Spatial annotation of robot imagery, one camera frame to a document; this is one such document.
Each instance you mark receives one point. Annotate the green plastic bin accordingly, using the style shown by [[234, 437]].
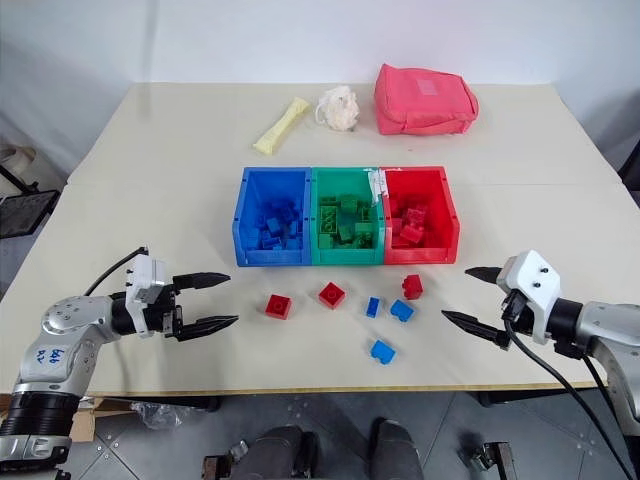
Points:
[[350, 256]]

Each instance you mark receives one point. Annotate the dark rounded shape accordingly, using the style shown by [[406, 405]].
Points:
[[275, 455], [397, 450]]

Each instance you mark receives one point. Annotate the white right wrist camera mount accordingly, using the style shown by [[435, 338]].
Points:
[[532, 280]]

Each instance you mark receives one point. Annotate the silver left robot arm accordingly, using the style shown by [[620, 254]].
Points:
[[55, 345]]

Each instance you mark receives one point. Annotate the red toy brick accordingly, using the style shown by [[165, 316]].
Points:
[[412, 287], [278, 306], [332, 296]]

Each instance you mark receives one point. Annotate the beige cushion on stand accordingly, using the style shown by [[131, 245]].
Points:
[[17, 157]]

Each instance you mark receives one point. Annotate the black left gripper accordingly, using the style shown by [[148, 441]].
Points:
[[167, 315]]

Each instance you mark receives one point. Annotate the blue plastic bin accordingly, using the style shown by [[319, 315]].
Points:
[[250, 257]]

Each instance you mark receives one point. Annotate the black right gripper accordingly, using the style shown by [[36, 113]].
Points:
[[517, 312]]

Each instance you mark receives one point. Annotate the dark chair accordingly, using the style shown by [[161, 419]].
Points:
[[631, 170]]

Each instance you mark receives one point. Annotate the long green toy brick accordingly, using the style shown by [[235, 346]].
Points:
[[329, 219]]

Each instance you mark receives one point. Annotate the red plastic bin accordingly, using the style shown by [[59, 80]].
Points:
[[440, 200]]

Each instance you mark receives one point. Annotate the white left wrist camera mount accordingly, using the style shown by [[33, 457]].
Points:
[[145, 275]]

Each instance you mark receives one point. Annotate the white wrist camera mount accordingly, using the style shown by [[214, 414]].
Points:
[[145, 275], [532, 280]]

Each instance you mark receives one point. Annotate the pale yellow tube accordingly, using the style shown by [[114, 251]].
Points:
[[280, 127]]

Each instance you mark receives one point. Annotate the pink fabric bag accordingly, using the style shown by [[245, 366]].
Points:
[[425, 100]]

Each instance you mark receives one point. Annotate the clear plastic bag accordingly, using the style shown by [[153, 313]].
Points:
[[157, 415]]

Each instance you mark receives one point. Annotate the blue toy brick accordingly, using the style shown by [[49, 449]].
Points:
[[402, 311], [383, 352], [373, 307]]

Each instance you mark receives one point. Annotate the white crumpled mesh sponge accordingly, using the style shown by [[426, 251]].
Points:
[[340, 110]]

